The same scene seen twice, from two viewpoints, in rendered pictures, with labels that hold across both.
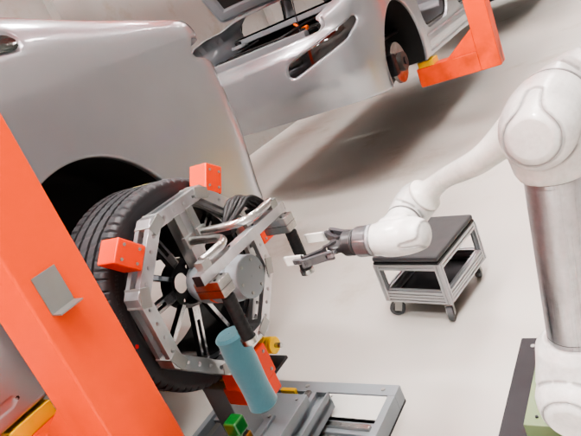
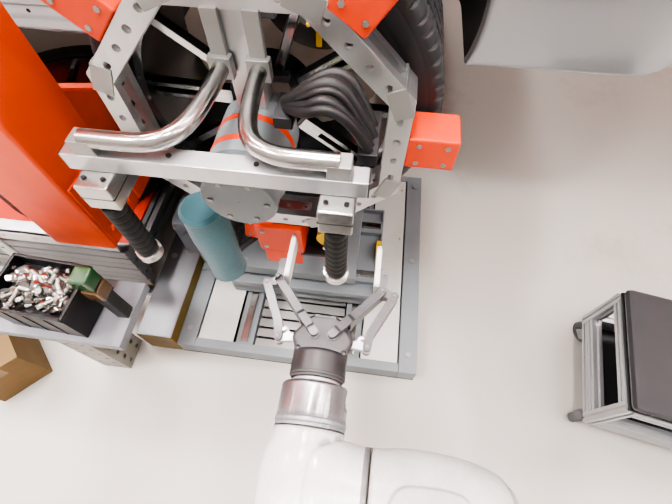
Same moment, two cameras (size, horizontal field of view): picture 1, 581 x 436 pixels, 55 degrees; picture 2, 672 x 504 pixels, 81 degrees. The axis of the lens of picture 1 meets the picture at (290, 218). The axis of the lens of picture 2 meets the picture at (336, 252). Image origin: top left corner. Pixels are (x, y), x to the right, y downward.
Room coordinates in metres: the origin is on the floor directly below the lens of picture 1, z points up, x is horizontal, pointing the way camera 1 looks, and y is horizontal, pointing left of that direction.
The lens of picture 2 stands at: (1.43, -0.26, 1.37)
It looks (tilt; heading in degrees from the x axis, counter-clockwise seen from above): 60 degrees down; 59
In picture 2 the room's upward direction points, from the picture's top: straight up
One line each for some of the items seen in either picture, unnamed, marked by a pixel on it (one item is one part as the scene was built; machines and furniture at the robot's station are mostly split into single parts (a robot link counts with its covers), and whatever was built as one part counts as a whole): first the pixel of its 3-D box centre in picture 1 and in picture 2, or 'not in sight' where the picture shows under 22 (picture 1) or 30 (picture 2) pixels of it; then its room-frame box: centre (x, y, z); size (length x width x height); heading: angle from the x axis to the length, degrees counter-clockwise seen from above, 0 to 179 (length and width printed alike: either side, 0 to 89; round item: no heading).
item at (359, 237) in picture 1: (365, 240); (313, 404); (1.45, -0.17, 0.83); 0.09 x 0.06 x 0.09; 142
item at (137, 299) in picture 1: (207, 280); (262, 128); (1.60, 0.31, 0.85); 0.54 x 0.07 x 0.54; 142
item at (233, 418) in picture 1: (235, 425); (84, 278); (1.17, 0.32, 0.64); 0.04 x 0.04 x 0.04; 52
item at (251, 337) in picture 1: (238, 317); (132, 229); (1.32, 0.23, 0.83); 0.04 x 0.04 x 0.16
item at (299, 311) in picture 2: (320, 253); (296, 307); (1.49, -0.04, 0.83); 0.11 x 0.01 x 0.04; 94
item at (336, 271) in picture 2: (298, 250); (336, 251); (1.59, 0.02, 0.83); 0.04 x 0.04 x 0.16
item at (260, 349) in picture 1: (245, 375); (287, 222); (1.63, 0.34, 0.48); 0.16 x 0.12 x 0.17; 52
